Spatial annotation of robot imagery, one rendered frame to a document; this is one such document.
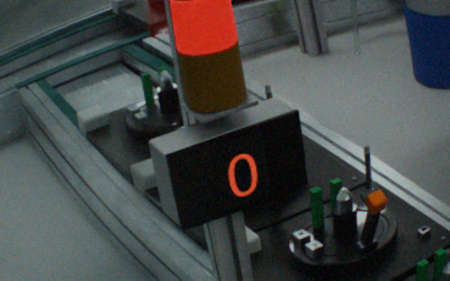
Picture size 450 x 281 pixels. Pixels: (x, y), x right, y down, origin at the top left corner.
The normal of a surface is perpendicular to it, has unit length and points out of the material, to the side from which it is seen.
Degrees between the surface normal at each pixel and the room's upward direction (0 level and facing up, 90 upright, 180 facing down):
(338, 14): 90
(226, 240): 90
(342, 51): 0
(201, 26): 90
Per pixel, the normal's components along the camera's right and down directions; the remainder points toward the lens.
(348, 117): -0.15, -0.90
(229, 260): 0.44, 0.30
